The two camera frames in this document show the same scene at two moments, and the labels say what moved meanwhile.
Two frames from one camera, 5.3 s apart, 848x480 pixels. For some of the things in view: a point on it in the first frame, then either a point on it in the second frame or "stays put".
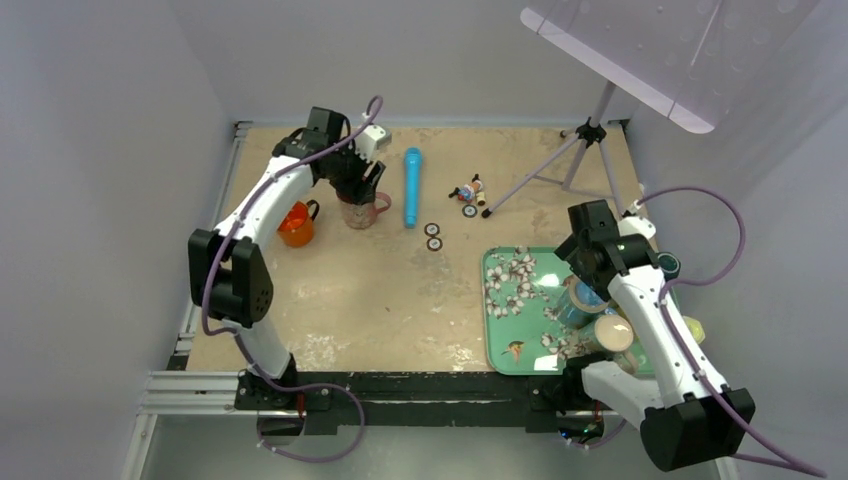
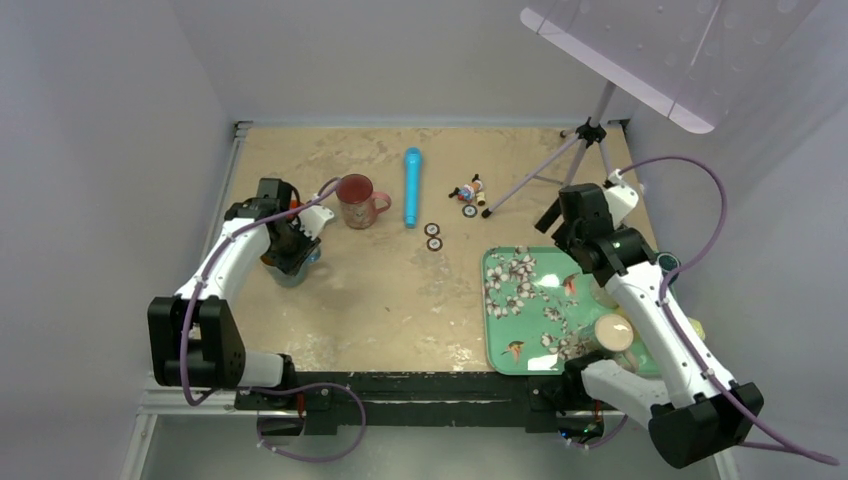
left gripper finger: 377,174 -> 316,244
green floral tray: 522,332 stays put
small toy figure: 470,192 stays put
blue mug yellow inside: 577,301 -> 290,280
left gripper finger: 348,194 -> 285,263
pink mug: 363,216 stays put
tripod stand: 590,133 stays put
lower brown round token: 434,244 stays put
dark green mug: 669,265 stays put
